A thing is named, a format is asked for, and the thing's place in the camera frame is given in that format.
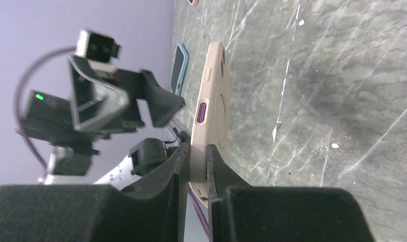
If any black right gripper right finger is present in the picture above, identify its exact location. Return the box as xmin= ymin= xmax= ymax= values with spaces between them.
xmin=206 ymin=145 xmax=374 ymax=241

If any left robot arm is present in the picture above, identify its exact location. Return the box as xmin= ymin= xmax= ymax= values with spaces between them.
xmin=17 ymin=55 xmax=185 ymax=185

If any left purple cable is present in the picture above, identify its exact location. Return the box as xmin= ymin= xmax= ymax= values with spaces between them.
xmin=13 ymin=46 xmax=78 ymax=181

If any black base frame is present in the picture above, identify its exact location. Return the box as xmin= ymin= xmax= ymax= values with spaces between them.
xmin=169 ymin=120 xmax=191 ymax=144

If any black phone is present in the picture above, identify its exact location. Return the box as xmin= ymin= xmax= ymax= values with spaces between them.
xmin=189 ymin=102 xmax=209 ymax=235

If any beige phone case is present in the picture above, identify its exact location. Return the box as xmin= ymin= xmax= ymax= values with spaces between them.
xmin=189 ymin=41 xmax=233 ymax=208

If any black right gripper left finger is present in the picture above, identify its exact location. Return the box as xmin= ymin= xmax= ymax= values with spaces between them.
xmin=0 ymin=143 xmax=190 ymax=241

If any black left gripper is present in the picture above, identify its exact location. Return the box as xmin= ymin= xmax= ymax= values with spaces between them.
xmin=69 ymin=55 xmax=186 ymax=133

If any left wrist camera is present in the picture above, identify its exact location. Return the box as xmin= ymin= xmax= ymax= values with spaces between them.
xmin=75 ymin=29 xmax=121 ymax=63

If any phone in blue case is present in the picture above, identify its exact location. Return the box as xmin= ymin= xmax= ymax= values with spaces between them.
xmin=170 ymin=43 xmax=189 ymax=96

